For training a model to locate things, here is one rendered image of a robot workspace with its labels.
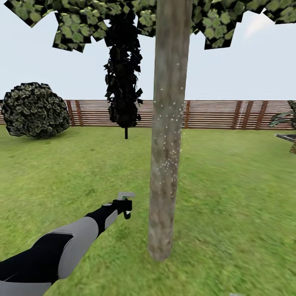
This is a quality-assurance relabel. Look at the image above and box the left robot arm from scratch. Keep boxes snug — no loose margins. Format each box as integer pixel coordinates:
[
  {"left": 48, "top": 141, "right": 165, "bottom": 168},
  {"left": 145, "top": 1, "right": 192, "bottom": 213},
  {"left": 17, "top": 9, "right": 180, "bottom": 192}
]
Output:
[{"left": 0, "top": 192, "right": 135, "bottom": 296}]

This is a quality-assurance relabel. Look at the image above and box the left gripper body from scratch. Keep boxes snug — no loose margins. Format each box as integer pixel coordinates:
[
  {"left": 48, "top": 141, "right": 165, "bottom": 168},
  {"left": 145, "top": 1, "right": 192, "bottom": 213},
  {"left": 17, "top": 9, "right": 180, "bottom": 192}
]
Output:
[{"left": 113, "top": 199, "right": 132, "bottom": 212}]

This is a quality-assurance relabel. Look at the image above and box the pesticide atomizer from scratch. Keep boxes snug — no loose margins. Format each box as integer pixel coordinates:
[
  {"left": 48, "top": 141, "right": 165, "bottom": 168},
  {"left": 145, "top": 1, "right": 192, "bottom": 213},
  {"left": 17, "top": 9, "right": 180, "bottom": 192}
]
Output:
[{"left": 123, "top": 210, "right": 131, "bottom": 219}]

